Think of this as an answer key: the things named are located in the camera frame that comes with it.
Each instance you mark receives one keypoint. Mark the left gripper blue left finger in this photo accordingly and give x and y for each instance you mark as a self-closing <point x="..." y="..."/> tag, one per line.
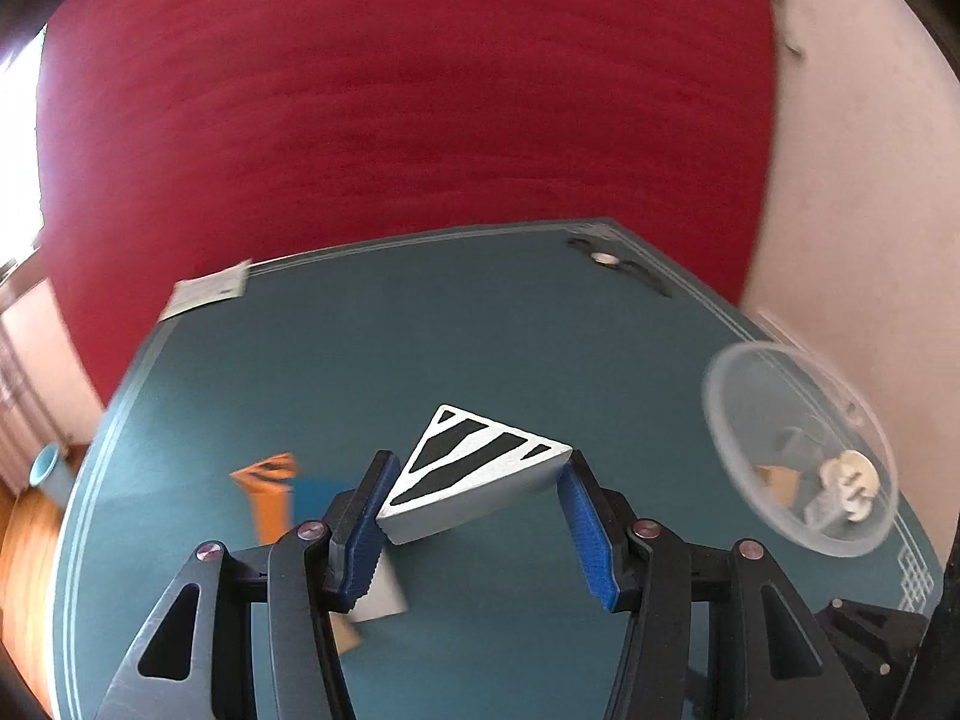
<point x="192" y="657"/>

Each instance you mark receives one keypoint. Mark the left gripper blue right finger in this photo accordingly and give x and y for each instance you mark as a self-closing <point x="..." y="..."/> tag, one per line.
<point x="767" y="655"/>

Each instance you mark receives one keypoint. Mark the white striped wedge block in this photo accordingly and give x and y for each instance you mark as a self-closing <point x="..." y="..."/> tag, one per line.
<point x="384" y="598"/>

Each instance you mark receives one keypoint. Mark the orange rectangular-face wedge block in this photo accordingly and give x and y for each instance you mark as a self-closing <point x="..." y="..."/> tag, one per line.
<point x="267" y="485"/>

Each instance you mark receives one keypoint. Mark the light wooden cube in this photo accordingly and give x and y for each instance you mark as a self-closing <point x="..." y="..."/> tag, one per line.
<point x="781" y="482"/>

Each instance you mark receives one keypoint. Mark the white ceramic cup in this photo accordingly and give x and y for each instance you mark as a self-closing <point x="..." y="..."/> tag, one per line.
<point x="854" y="481"/>

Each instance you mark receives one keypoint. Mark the white striped triangular block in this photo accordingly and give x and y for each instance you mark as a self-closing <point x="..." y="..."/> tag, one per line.
<point x="463" y="467"/>

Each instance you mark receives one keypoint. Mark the light wooden wedge block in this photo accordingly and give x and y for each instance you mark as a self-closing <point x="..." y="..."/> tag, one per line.
<point x="346" y="636"/>

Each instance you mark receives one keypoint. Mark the blue wedge block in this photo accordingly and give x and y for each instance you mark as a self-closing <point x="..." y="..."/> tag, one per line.
<point x="311" y="497"/>

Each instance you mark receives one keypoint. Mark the white power adapter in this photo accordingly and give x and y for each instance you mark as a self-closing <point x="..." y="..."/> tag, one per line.
<point x="825" y="510"/>

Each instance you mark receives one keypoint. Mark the clear plastic bowl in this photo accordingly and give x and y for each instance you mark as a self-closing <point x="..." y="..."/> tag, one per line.
<point x="766" y="403"/>

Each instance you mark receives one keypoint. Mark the light blue waste bin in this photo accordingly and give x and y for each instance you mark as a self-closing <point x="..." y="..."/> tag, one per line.
<point x="50" y="472"/>

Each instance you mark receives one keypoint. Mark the patterned curtain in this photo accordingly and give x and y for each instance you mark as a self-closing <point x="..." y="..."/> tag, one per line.
<point x="27" y="424"/>

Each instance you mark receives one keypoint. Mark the white paper leaflet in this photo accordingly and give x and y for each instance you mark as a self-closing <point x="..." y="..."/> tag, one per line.
<point x="222" y="285"/>

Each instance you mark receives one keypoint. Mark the window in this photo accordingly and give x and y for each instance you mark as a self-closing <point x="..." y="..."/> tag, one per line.
<point x="20" y="194"/>

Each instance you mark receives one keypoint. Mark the red quilted mattress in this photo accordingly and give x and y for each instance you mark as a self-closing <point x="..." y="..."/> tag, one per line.
<point x="179" y="137"/>

